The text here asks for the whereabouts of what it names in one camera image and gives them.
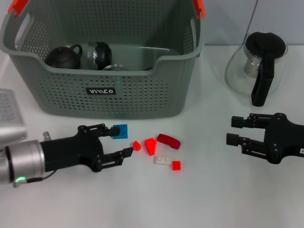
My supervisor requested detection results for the clear translucent toy brick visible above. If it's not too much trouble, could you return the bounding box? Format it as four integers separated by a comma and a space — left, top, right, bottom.
153, 155, 173, 166

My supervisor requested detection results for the orange bin handle clip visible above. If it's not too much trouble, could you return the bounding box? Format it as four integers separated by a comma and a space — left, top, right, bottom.
8, 0, 29, 17
192, 0, 206, 19

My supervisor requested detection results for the blue square toy brick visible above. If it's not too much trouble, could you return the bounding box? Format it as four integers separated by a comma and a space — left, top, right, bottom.
111, 123, 129, 140

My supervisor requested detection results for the dark red curved brick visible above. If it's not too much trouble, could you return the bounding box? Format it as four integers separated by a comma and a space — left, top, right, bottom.
156, 133, 181, 150

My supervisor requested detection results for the orange-red slope brick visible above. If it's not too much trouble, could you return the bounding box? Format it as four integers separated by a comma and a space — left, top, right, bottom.
144, 137, 158, 156

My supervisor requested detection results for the dark clay teapot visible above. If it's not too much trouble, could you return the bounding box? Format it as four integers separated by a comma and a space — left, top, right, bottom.
44, 44, 83, 70

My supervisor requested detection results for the grey perforated storage bin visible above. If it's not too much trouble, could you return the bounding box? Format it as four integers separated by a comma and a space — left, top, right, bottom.
0, 0, 206, 119

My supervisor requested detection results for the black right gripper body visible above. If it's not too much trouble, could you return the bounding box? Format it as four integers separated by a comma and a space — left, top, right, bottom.
263, 113, 304, 165

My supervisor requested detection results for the glass pitcher black lid handle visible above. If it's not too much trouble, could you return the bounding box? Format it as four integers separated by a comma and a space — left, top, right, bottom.
225, 31, 288, 107

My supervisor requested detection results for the thin dark left wrist cable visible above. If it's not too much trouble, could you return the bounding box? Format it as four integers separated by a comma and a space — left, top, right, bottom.
13, 170, 57, 186

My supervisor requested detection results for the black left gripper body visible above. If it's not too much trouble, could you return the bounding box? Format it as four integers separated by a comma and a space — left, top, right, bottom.
39, 125, 105, 173

